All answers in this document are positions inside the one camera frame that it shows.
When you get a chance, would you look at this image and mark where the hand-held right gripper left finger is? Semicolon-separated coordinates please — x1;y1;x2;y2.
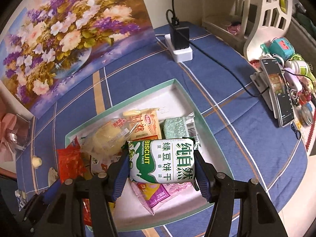
32;153;131;237

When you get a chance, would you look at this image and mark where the pale green snack packet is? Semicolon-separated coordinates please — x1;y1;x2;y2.
159;112;200;149

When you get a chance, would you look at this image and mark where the black smartphone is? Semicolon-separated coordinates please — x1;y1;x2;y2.
260;57;295;127

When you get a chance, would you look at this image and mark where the pink item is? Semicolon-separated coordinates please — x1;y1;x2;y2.
226;21;244;36

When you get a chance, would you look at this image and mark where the glass jar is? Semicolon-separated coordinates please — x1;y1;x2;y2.
297;102;315;126

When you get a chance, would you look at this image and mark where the white lattice chair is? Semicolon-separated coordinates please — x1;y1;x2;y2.
243;0;294;62

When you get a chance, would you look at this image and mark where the black plug with cable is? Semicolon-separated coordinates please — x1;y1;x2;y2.
166;0;181;27

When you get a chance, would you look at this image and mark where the white tray box teal rim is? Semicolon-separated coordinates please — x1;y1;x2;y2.
65;78;232;232

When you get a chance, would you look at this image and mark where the blue checked tablecloth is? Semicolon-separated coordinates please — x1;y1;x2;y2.
15;25;309;237

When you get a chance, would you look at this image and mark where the red white lace mat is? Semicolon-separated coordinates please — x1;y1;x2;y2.
305;109;316;153

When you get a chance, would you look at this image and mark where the red white snack packet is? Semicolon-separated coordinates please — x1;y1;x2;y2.
83;199;93;228

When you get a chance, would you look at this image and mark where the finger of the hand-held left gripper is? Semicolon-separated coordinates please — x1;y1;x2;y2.
15;178;63;230

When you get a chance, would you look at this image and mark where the white crumpled wrapper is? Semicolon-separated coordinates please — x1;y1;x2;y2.
48;166;60;187

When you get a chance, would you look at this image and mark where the orange snack packet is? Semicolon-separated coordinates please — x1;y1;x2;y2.
123;107;163;141

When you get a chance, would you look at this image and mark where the green white biscuit packet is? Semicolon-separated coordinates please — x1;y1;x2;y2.
122;137;200;184

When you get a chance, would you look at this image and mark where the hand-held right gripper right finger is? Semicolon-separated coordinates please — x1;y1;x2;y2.
193;149;280;237

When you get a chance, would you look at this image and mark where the flower painting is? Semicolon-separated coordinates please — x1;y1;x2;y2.
0;0;155;118

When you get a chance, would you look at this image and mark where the white phone stand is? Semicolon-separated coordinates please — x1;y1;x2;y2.
250;70;274;111

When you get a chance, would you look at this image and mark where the black charger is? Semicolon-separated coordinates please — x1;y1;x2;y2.
170;26;190;51

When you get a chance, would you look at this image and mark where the pink case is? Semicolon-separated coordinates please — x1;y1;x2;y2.
284;75;303;94

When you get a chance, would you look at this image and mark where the teal toy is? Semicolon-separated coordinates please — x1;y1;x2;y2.
260;37;292;61

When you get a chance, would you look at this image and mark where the white wooden shelf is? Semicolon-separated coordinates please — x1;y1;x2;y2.
200;0;250;42

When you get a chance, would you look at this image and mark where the pink snack packet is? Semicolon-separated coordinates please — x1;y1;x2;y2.
131;181;195;215

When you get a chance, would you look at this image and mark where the pink bouquet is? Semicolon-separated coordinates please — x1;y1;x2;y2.
0;112;32;163

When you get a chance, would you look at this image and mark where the white green jar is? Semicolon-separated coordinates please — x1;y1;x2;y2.
285;60;310;77

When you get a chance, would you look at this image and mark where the white power strip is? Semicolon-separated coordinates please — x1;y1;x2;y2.
164;33;193;63

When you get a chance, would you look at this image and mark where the blue carabiner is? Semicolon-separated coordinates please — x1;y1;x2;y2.
290;123;302;140

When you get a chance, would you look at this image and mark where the black charging cable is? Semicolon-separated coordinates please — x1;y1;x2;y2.
189;39;269;97

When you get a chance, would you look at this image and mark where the blue white small packet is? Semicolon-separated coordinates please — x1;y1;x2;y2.
15;189;27;211

